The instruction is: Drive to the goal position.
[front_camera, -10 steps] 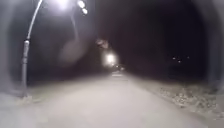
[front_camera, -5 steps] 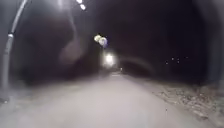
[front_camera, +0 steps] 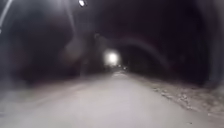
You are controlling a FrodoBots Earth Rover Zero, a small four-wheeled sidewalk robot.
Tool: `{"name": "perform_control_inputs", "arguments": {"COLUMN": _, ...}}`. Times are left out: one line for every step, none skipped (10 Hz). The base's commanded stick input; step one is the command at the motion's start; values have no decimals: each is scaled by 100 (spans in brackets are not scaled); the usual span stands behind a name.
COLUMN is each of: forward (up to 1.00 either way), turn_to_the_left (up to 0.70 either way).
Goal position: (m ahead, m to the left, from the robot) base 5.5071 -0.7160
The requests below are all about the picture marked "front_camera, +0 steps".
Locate street lamp on pole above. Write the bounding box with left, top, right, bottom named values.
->
left=63, top=0, right=88, bottom=34

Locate bright street lamp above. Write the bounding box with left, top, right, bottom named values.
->
left=103, top=49, right=120, bottom=68

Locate pale snowy road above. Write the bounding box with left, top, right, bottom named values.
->
left=0, top=70, right=224, bottom=128

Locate rough snowy verge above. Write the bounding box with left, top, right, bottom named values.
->
left=128, top=72, right=224, bottom=119

